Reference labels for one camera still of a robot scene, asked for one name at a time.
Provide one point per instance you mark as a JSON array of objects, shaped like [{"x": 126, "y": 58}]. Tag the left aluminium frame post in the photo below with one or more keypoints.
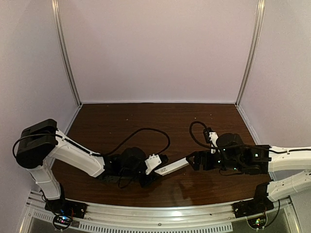
[{"x": 64, "y": 52}]

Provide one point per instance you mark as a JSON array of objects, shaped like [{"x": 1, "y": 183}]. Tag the white remote control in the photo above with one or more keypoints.
[{"x": 173, "y": 167}]

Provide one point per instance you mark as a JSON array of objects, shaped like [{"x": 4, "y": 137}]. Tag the front aluminium rail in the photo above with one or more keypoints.
[{"x": 216, "y": 218}]

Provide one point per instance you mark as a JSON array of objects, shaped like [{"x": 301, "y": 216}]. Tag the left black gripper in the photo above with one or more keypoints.
[{"x": 150, "y": 179}]

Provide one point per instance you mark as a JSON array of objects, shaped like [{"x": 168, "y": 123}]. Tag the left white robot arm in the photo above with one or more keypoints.
[{"x": 44, "y": 140}]

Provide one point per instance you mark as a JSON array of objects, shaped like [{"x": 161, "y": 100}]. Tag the aluminium frame post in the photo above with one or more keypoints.
[
  {"x": 64, "y": 52},
  {"x": 260, "y": 11}
]

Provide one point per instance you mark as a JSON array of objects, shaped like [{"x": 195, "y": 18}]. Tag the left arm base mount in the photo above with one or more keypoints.
[{"x": 65, "y": 211}]

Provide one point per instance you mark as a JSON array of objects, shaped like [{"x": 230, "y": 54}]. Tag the right aluminium frame post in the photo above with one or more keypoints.
[{"x": 260, "y": 11}]

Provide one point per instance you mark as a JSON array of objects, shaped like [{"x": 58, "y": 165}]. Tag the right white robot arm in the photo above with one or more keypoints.
[{"x": 228, "y": 152}]

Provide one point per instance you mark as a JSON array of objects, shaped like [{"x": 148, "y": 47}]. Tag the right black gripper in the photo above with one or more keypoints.
[{"x": 200, "y": 160}]

